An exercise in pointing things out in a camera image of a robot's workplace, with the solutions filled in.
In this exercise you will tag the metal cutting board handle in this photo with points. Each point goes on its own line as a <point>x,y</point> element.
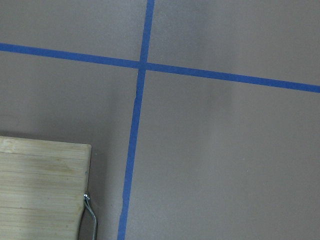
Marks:
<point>86,200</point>

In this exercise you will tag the bamboo cutting board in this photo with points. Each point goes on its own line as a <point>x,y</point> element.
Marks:
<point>42,187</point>

